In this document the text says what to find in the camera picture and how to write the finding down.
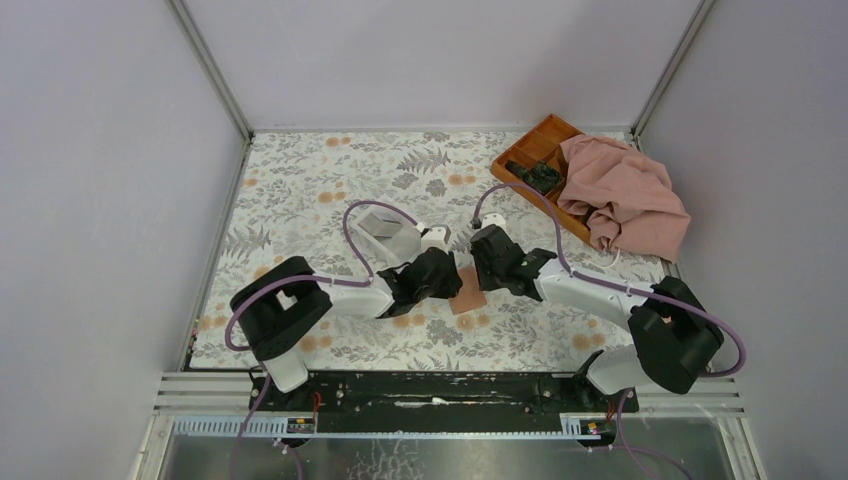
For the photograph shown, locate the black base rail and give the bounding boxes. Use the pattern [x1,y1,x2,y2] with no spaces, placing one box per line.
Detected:
[249,370,639,434]

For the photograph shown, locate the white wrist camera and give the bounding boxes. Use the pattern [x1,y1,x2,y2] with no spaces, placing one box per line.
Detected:
[420,225,451,253]
[471,213,508,234]

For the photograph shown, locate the orange wooden tray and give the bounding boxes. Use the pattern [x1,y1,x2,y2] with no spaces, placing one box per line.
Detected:
[490,114,590,245]

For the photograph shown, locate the dark green items in tray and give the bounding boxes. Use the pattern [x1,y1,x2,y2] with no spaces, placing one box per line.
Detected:
[505,160,562,195]

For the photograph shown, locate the floral table mat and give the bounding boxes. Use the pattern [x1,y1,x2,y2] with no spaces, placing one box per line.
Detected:
[187,131,666,371]

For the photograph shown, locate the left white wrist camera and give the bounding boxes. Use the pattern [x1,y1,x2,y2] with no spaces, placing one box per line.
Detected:
[420,225,451,253]

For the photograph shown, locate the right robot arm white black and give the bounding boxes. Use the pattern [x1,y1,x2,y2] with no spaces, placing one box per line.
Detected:
[470,225,724,412]

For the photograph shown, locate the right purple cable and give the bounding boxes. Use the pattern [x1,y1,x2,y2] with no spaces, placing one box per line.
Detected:
[470,182,748,480]

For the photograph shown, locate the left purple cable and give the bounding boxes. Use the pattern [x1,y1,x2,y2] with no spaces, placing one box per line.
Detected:
[223,199,425,480]

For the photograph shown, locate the silver cards in box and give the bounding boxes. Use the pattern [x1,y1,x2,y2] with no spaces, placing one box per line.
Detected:
[361,214,403,239]

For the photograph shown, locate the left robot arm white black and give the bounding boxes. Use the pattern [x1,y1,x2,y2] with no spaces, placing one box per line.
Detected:
[228,247,463,411]

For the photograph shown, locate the purple cable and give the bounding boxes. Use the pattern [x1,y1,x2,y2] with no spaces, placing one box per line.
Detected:
[223,199,425,480]
[470,182,748,480]

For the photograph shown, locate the pink cloth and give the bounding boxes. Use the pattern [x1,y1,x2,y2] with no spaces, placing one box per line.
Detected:
[557,134,691,263]

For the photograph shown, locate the tan leather card holder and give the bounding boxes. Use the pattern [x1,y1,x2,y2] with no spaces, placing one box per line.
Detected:
[449,266,487,315]

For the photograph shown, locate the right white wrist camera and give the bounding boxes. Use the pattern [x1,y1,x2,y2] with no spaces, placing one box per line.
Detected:
[471,213,508,234]

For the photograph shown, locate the white plastic card box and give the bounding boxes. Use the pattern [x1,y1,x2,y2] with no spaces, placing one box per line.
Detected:
[350,204,421,266]

